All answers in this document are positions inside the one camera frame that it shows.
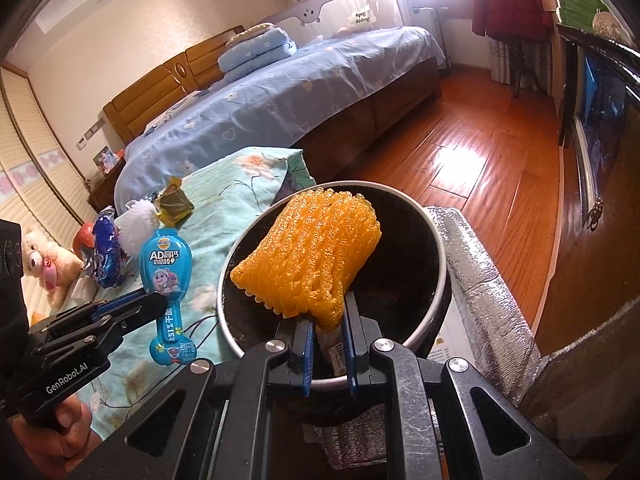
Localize dark red coat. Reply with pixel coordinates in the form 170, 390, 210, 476
472, 0, 553, 43

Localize cream sliding wardrobe doors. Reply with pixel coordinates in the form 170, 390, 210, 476
0, 62, 96, 321

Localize patterned beige cushion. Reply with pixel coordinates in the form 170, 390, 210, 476
227, 22, 281, 46

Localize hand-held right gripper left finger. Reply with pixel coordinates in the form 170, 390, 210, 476
65, 317, 318, 480

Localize bed with blue cover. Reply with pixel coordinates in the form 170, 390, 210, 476
114, 25, 446, 216

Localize teal floral blanket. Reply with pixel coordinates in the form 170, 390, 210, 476
30, 146, 318, 441

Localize red apple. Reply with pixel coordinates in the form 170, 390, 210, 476
72, 222, 98, 261

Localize beige teddy bear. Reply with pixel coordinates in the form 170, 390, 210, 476
22, 227, 86, 308

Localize folded light blue quilt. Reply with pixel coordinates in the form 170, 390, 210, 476
218, 27, 298, 81

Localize white foam fruit net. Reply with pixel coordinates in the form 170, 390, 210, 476
116, 200, 161, 258

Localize silver foil insulated box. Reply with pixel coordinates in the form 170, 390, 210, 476
320, 205, 640, 480

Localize dark wooden nightstand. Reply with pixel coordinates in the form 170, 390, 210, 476
87, 157, 128, 213

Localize green yellow snack packet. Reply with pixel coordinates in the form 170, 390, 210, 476
152, 176, 195, 226

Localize dark wooden bed frame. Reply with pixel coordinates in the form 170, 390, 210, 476
295, 55, 443, 161

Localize wooden headboard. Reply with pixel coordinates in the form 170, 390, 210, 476
102, 25, 246, 147

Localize blue AD drink bottle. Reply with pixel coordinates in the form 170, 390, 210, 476
139, 228, 198, 365

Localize dark glass door cabinet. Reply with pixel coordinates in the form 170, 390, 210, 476
555, 22, 640, 231

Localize black bin with white rim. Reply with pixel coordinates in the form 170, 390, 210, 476
217, 180, 453, 428

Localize grey bed guard rail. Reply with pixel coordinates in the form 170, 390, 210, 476
257, 0, 406, 43

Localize small photo frame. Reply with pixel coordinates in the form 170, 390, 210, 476
92, 146, 121, 176

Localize beige wicker ball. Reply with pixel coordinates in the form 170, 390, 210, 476
592, 10, 626, 36

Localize orange foam fruit net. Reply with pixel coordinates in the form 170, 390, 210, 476
230, 186, 383, 333

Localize red and blue snack packet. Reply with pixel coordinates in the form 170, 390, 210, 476
82, 207, 130, 289

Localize dark coat stand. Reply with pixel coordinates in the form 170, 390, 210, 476
507, 35, 541, 98

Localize patterned curtain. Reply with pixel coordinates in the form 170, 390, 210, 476
487, 37, 511, 86

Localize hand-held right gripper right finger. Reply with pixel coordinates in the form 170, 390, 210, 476
340, 295, 586, 480

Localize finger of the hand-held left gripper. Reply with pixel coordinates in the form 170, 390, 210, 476
27, 290, 169, 345
31, 305, 169, 377

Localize person's left hand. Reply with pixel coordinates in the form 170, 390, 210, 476
12, 394, 94, 457

